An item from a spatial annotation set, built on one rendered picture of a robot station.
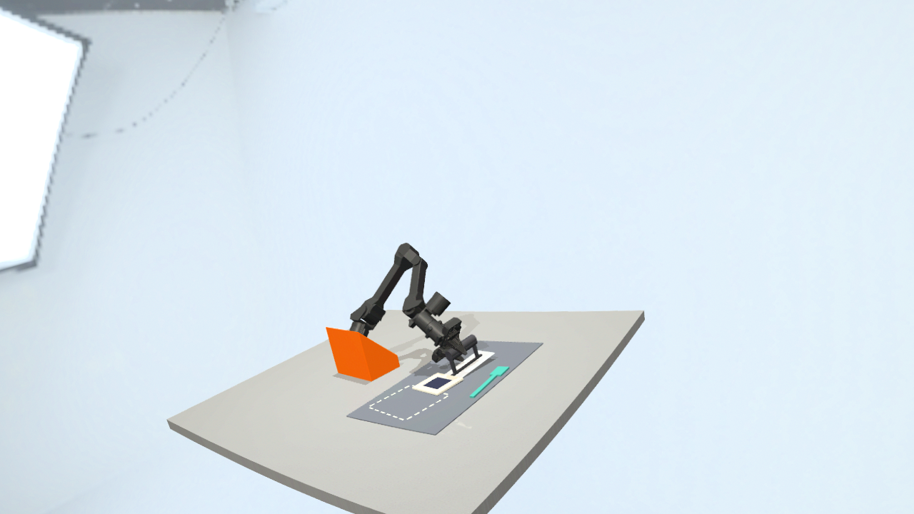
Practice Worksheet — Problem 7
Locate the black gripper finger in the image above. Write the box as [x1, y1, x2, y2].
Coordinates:
[439, 346, 464, 362]
[445, 331, 468, 356]

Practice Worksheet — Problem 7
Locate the cream square tile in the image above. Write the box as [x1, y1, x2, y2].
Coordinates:
[412, 373, 463, 395]

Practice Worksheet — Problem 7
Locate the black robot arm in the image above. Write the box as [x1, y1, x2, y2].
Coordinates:
[350, 243, 451, 337]

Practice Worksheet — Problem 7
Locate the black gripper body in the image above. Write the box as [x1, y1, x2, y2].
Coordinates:
[424, 317, 462, 363]

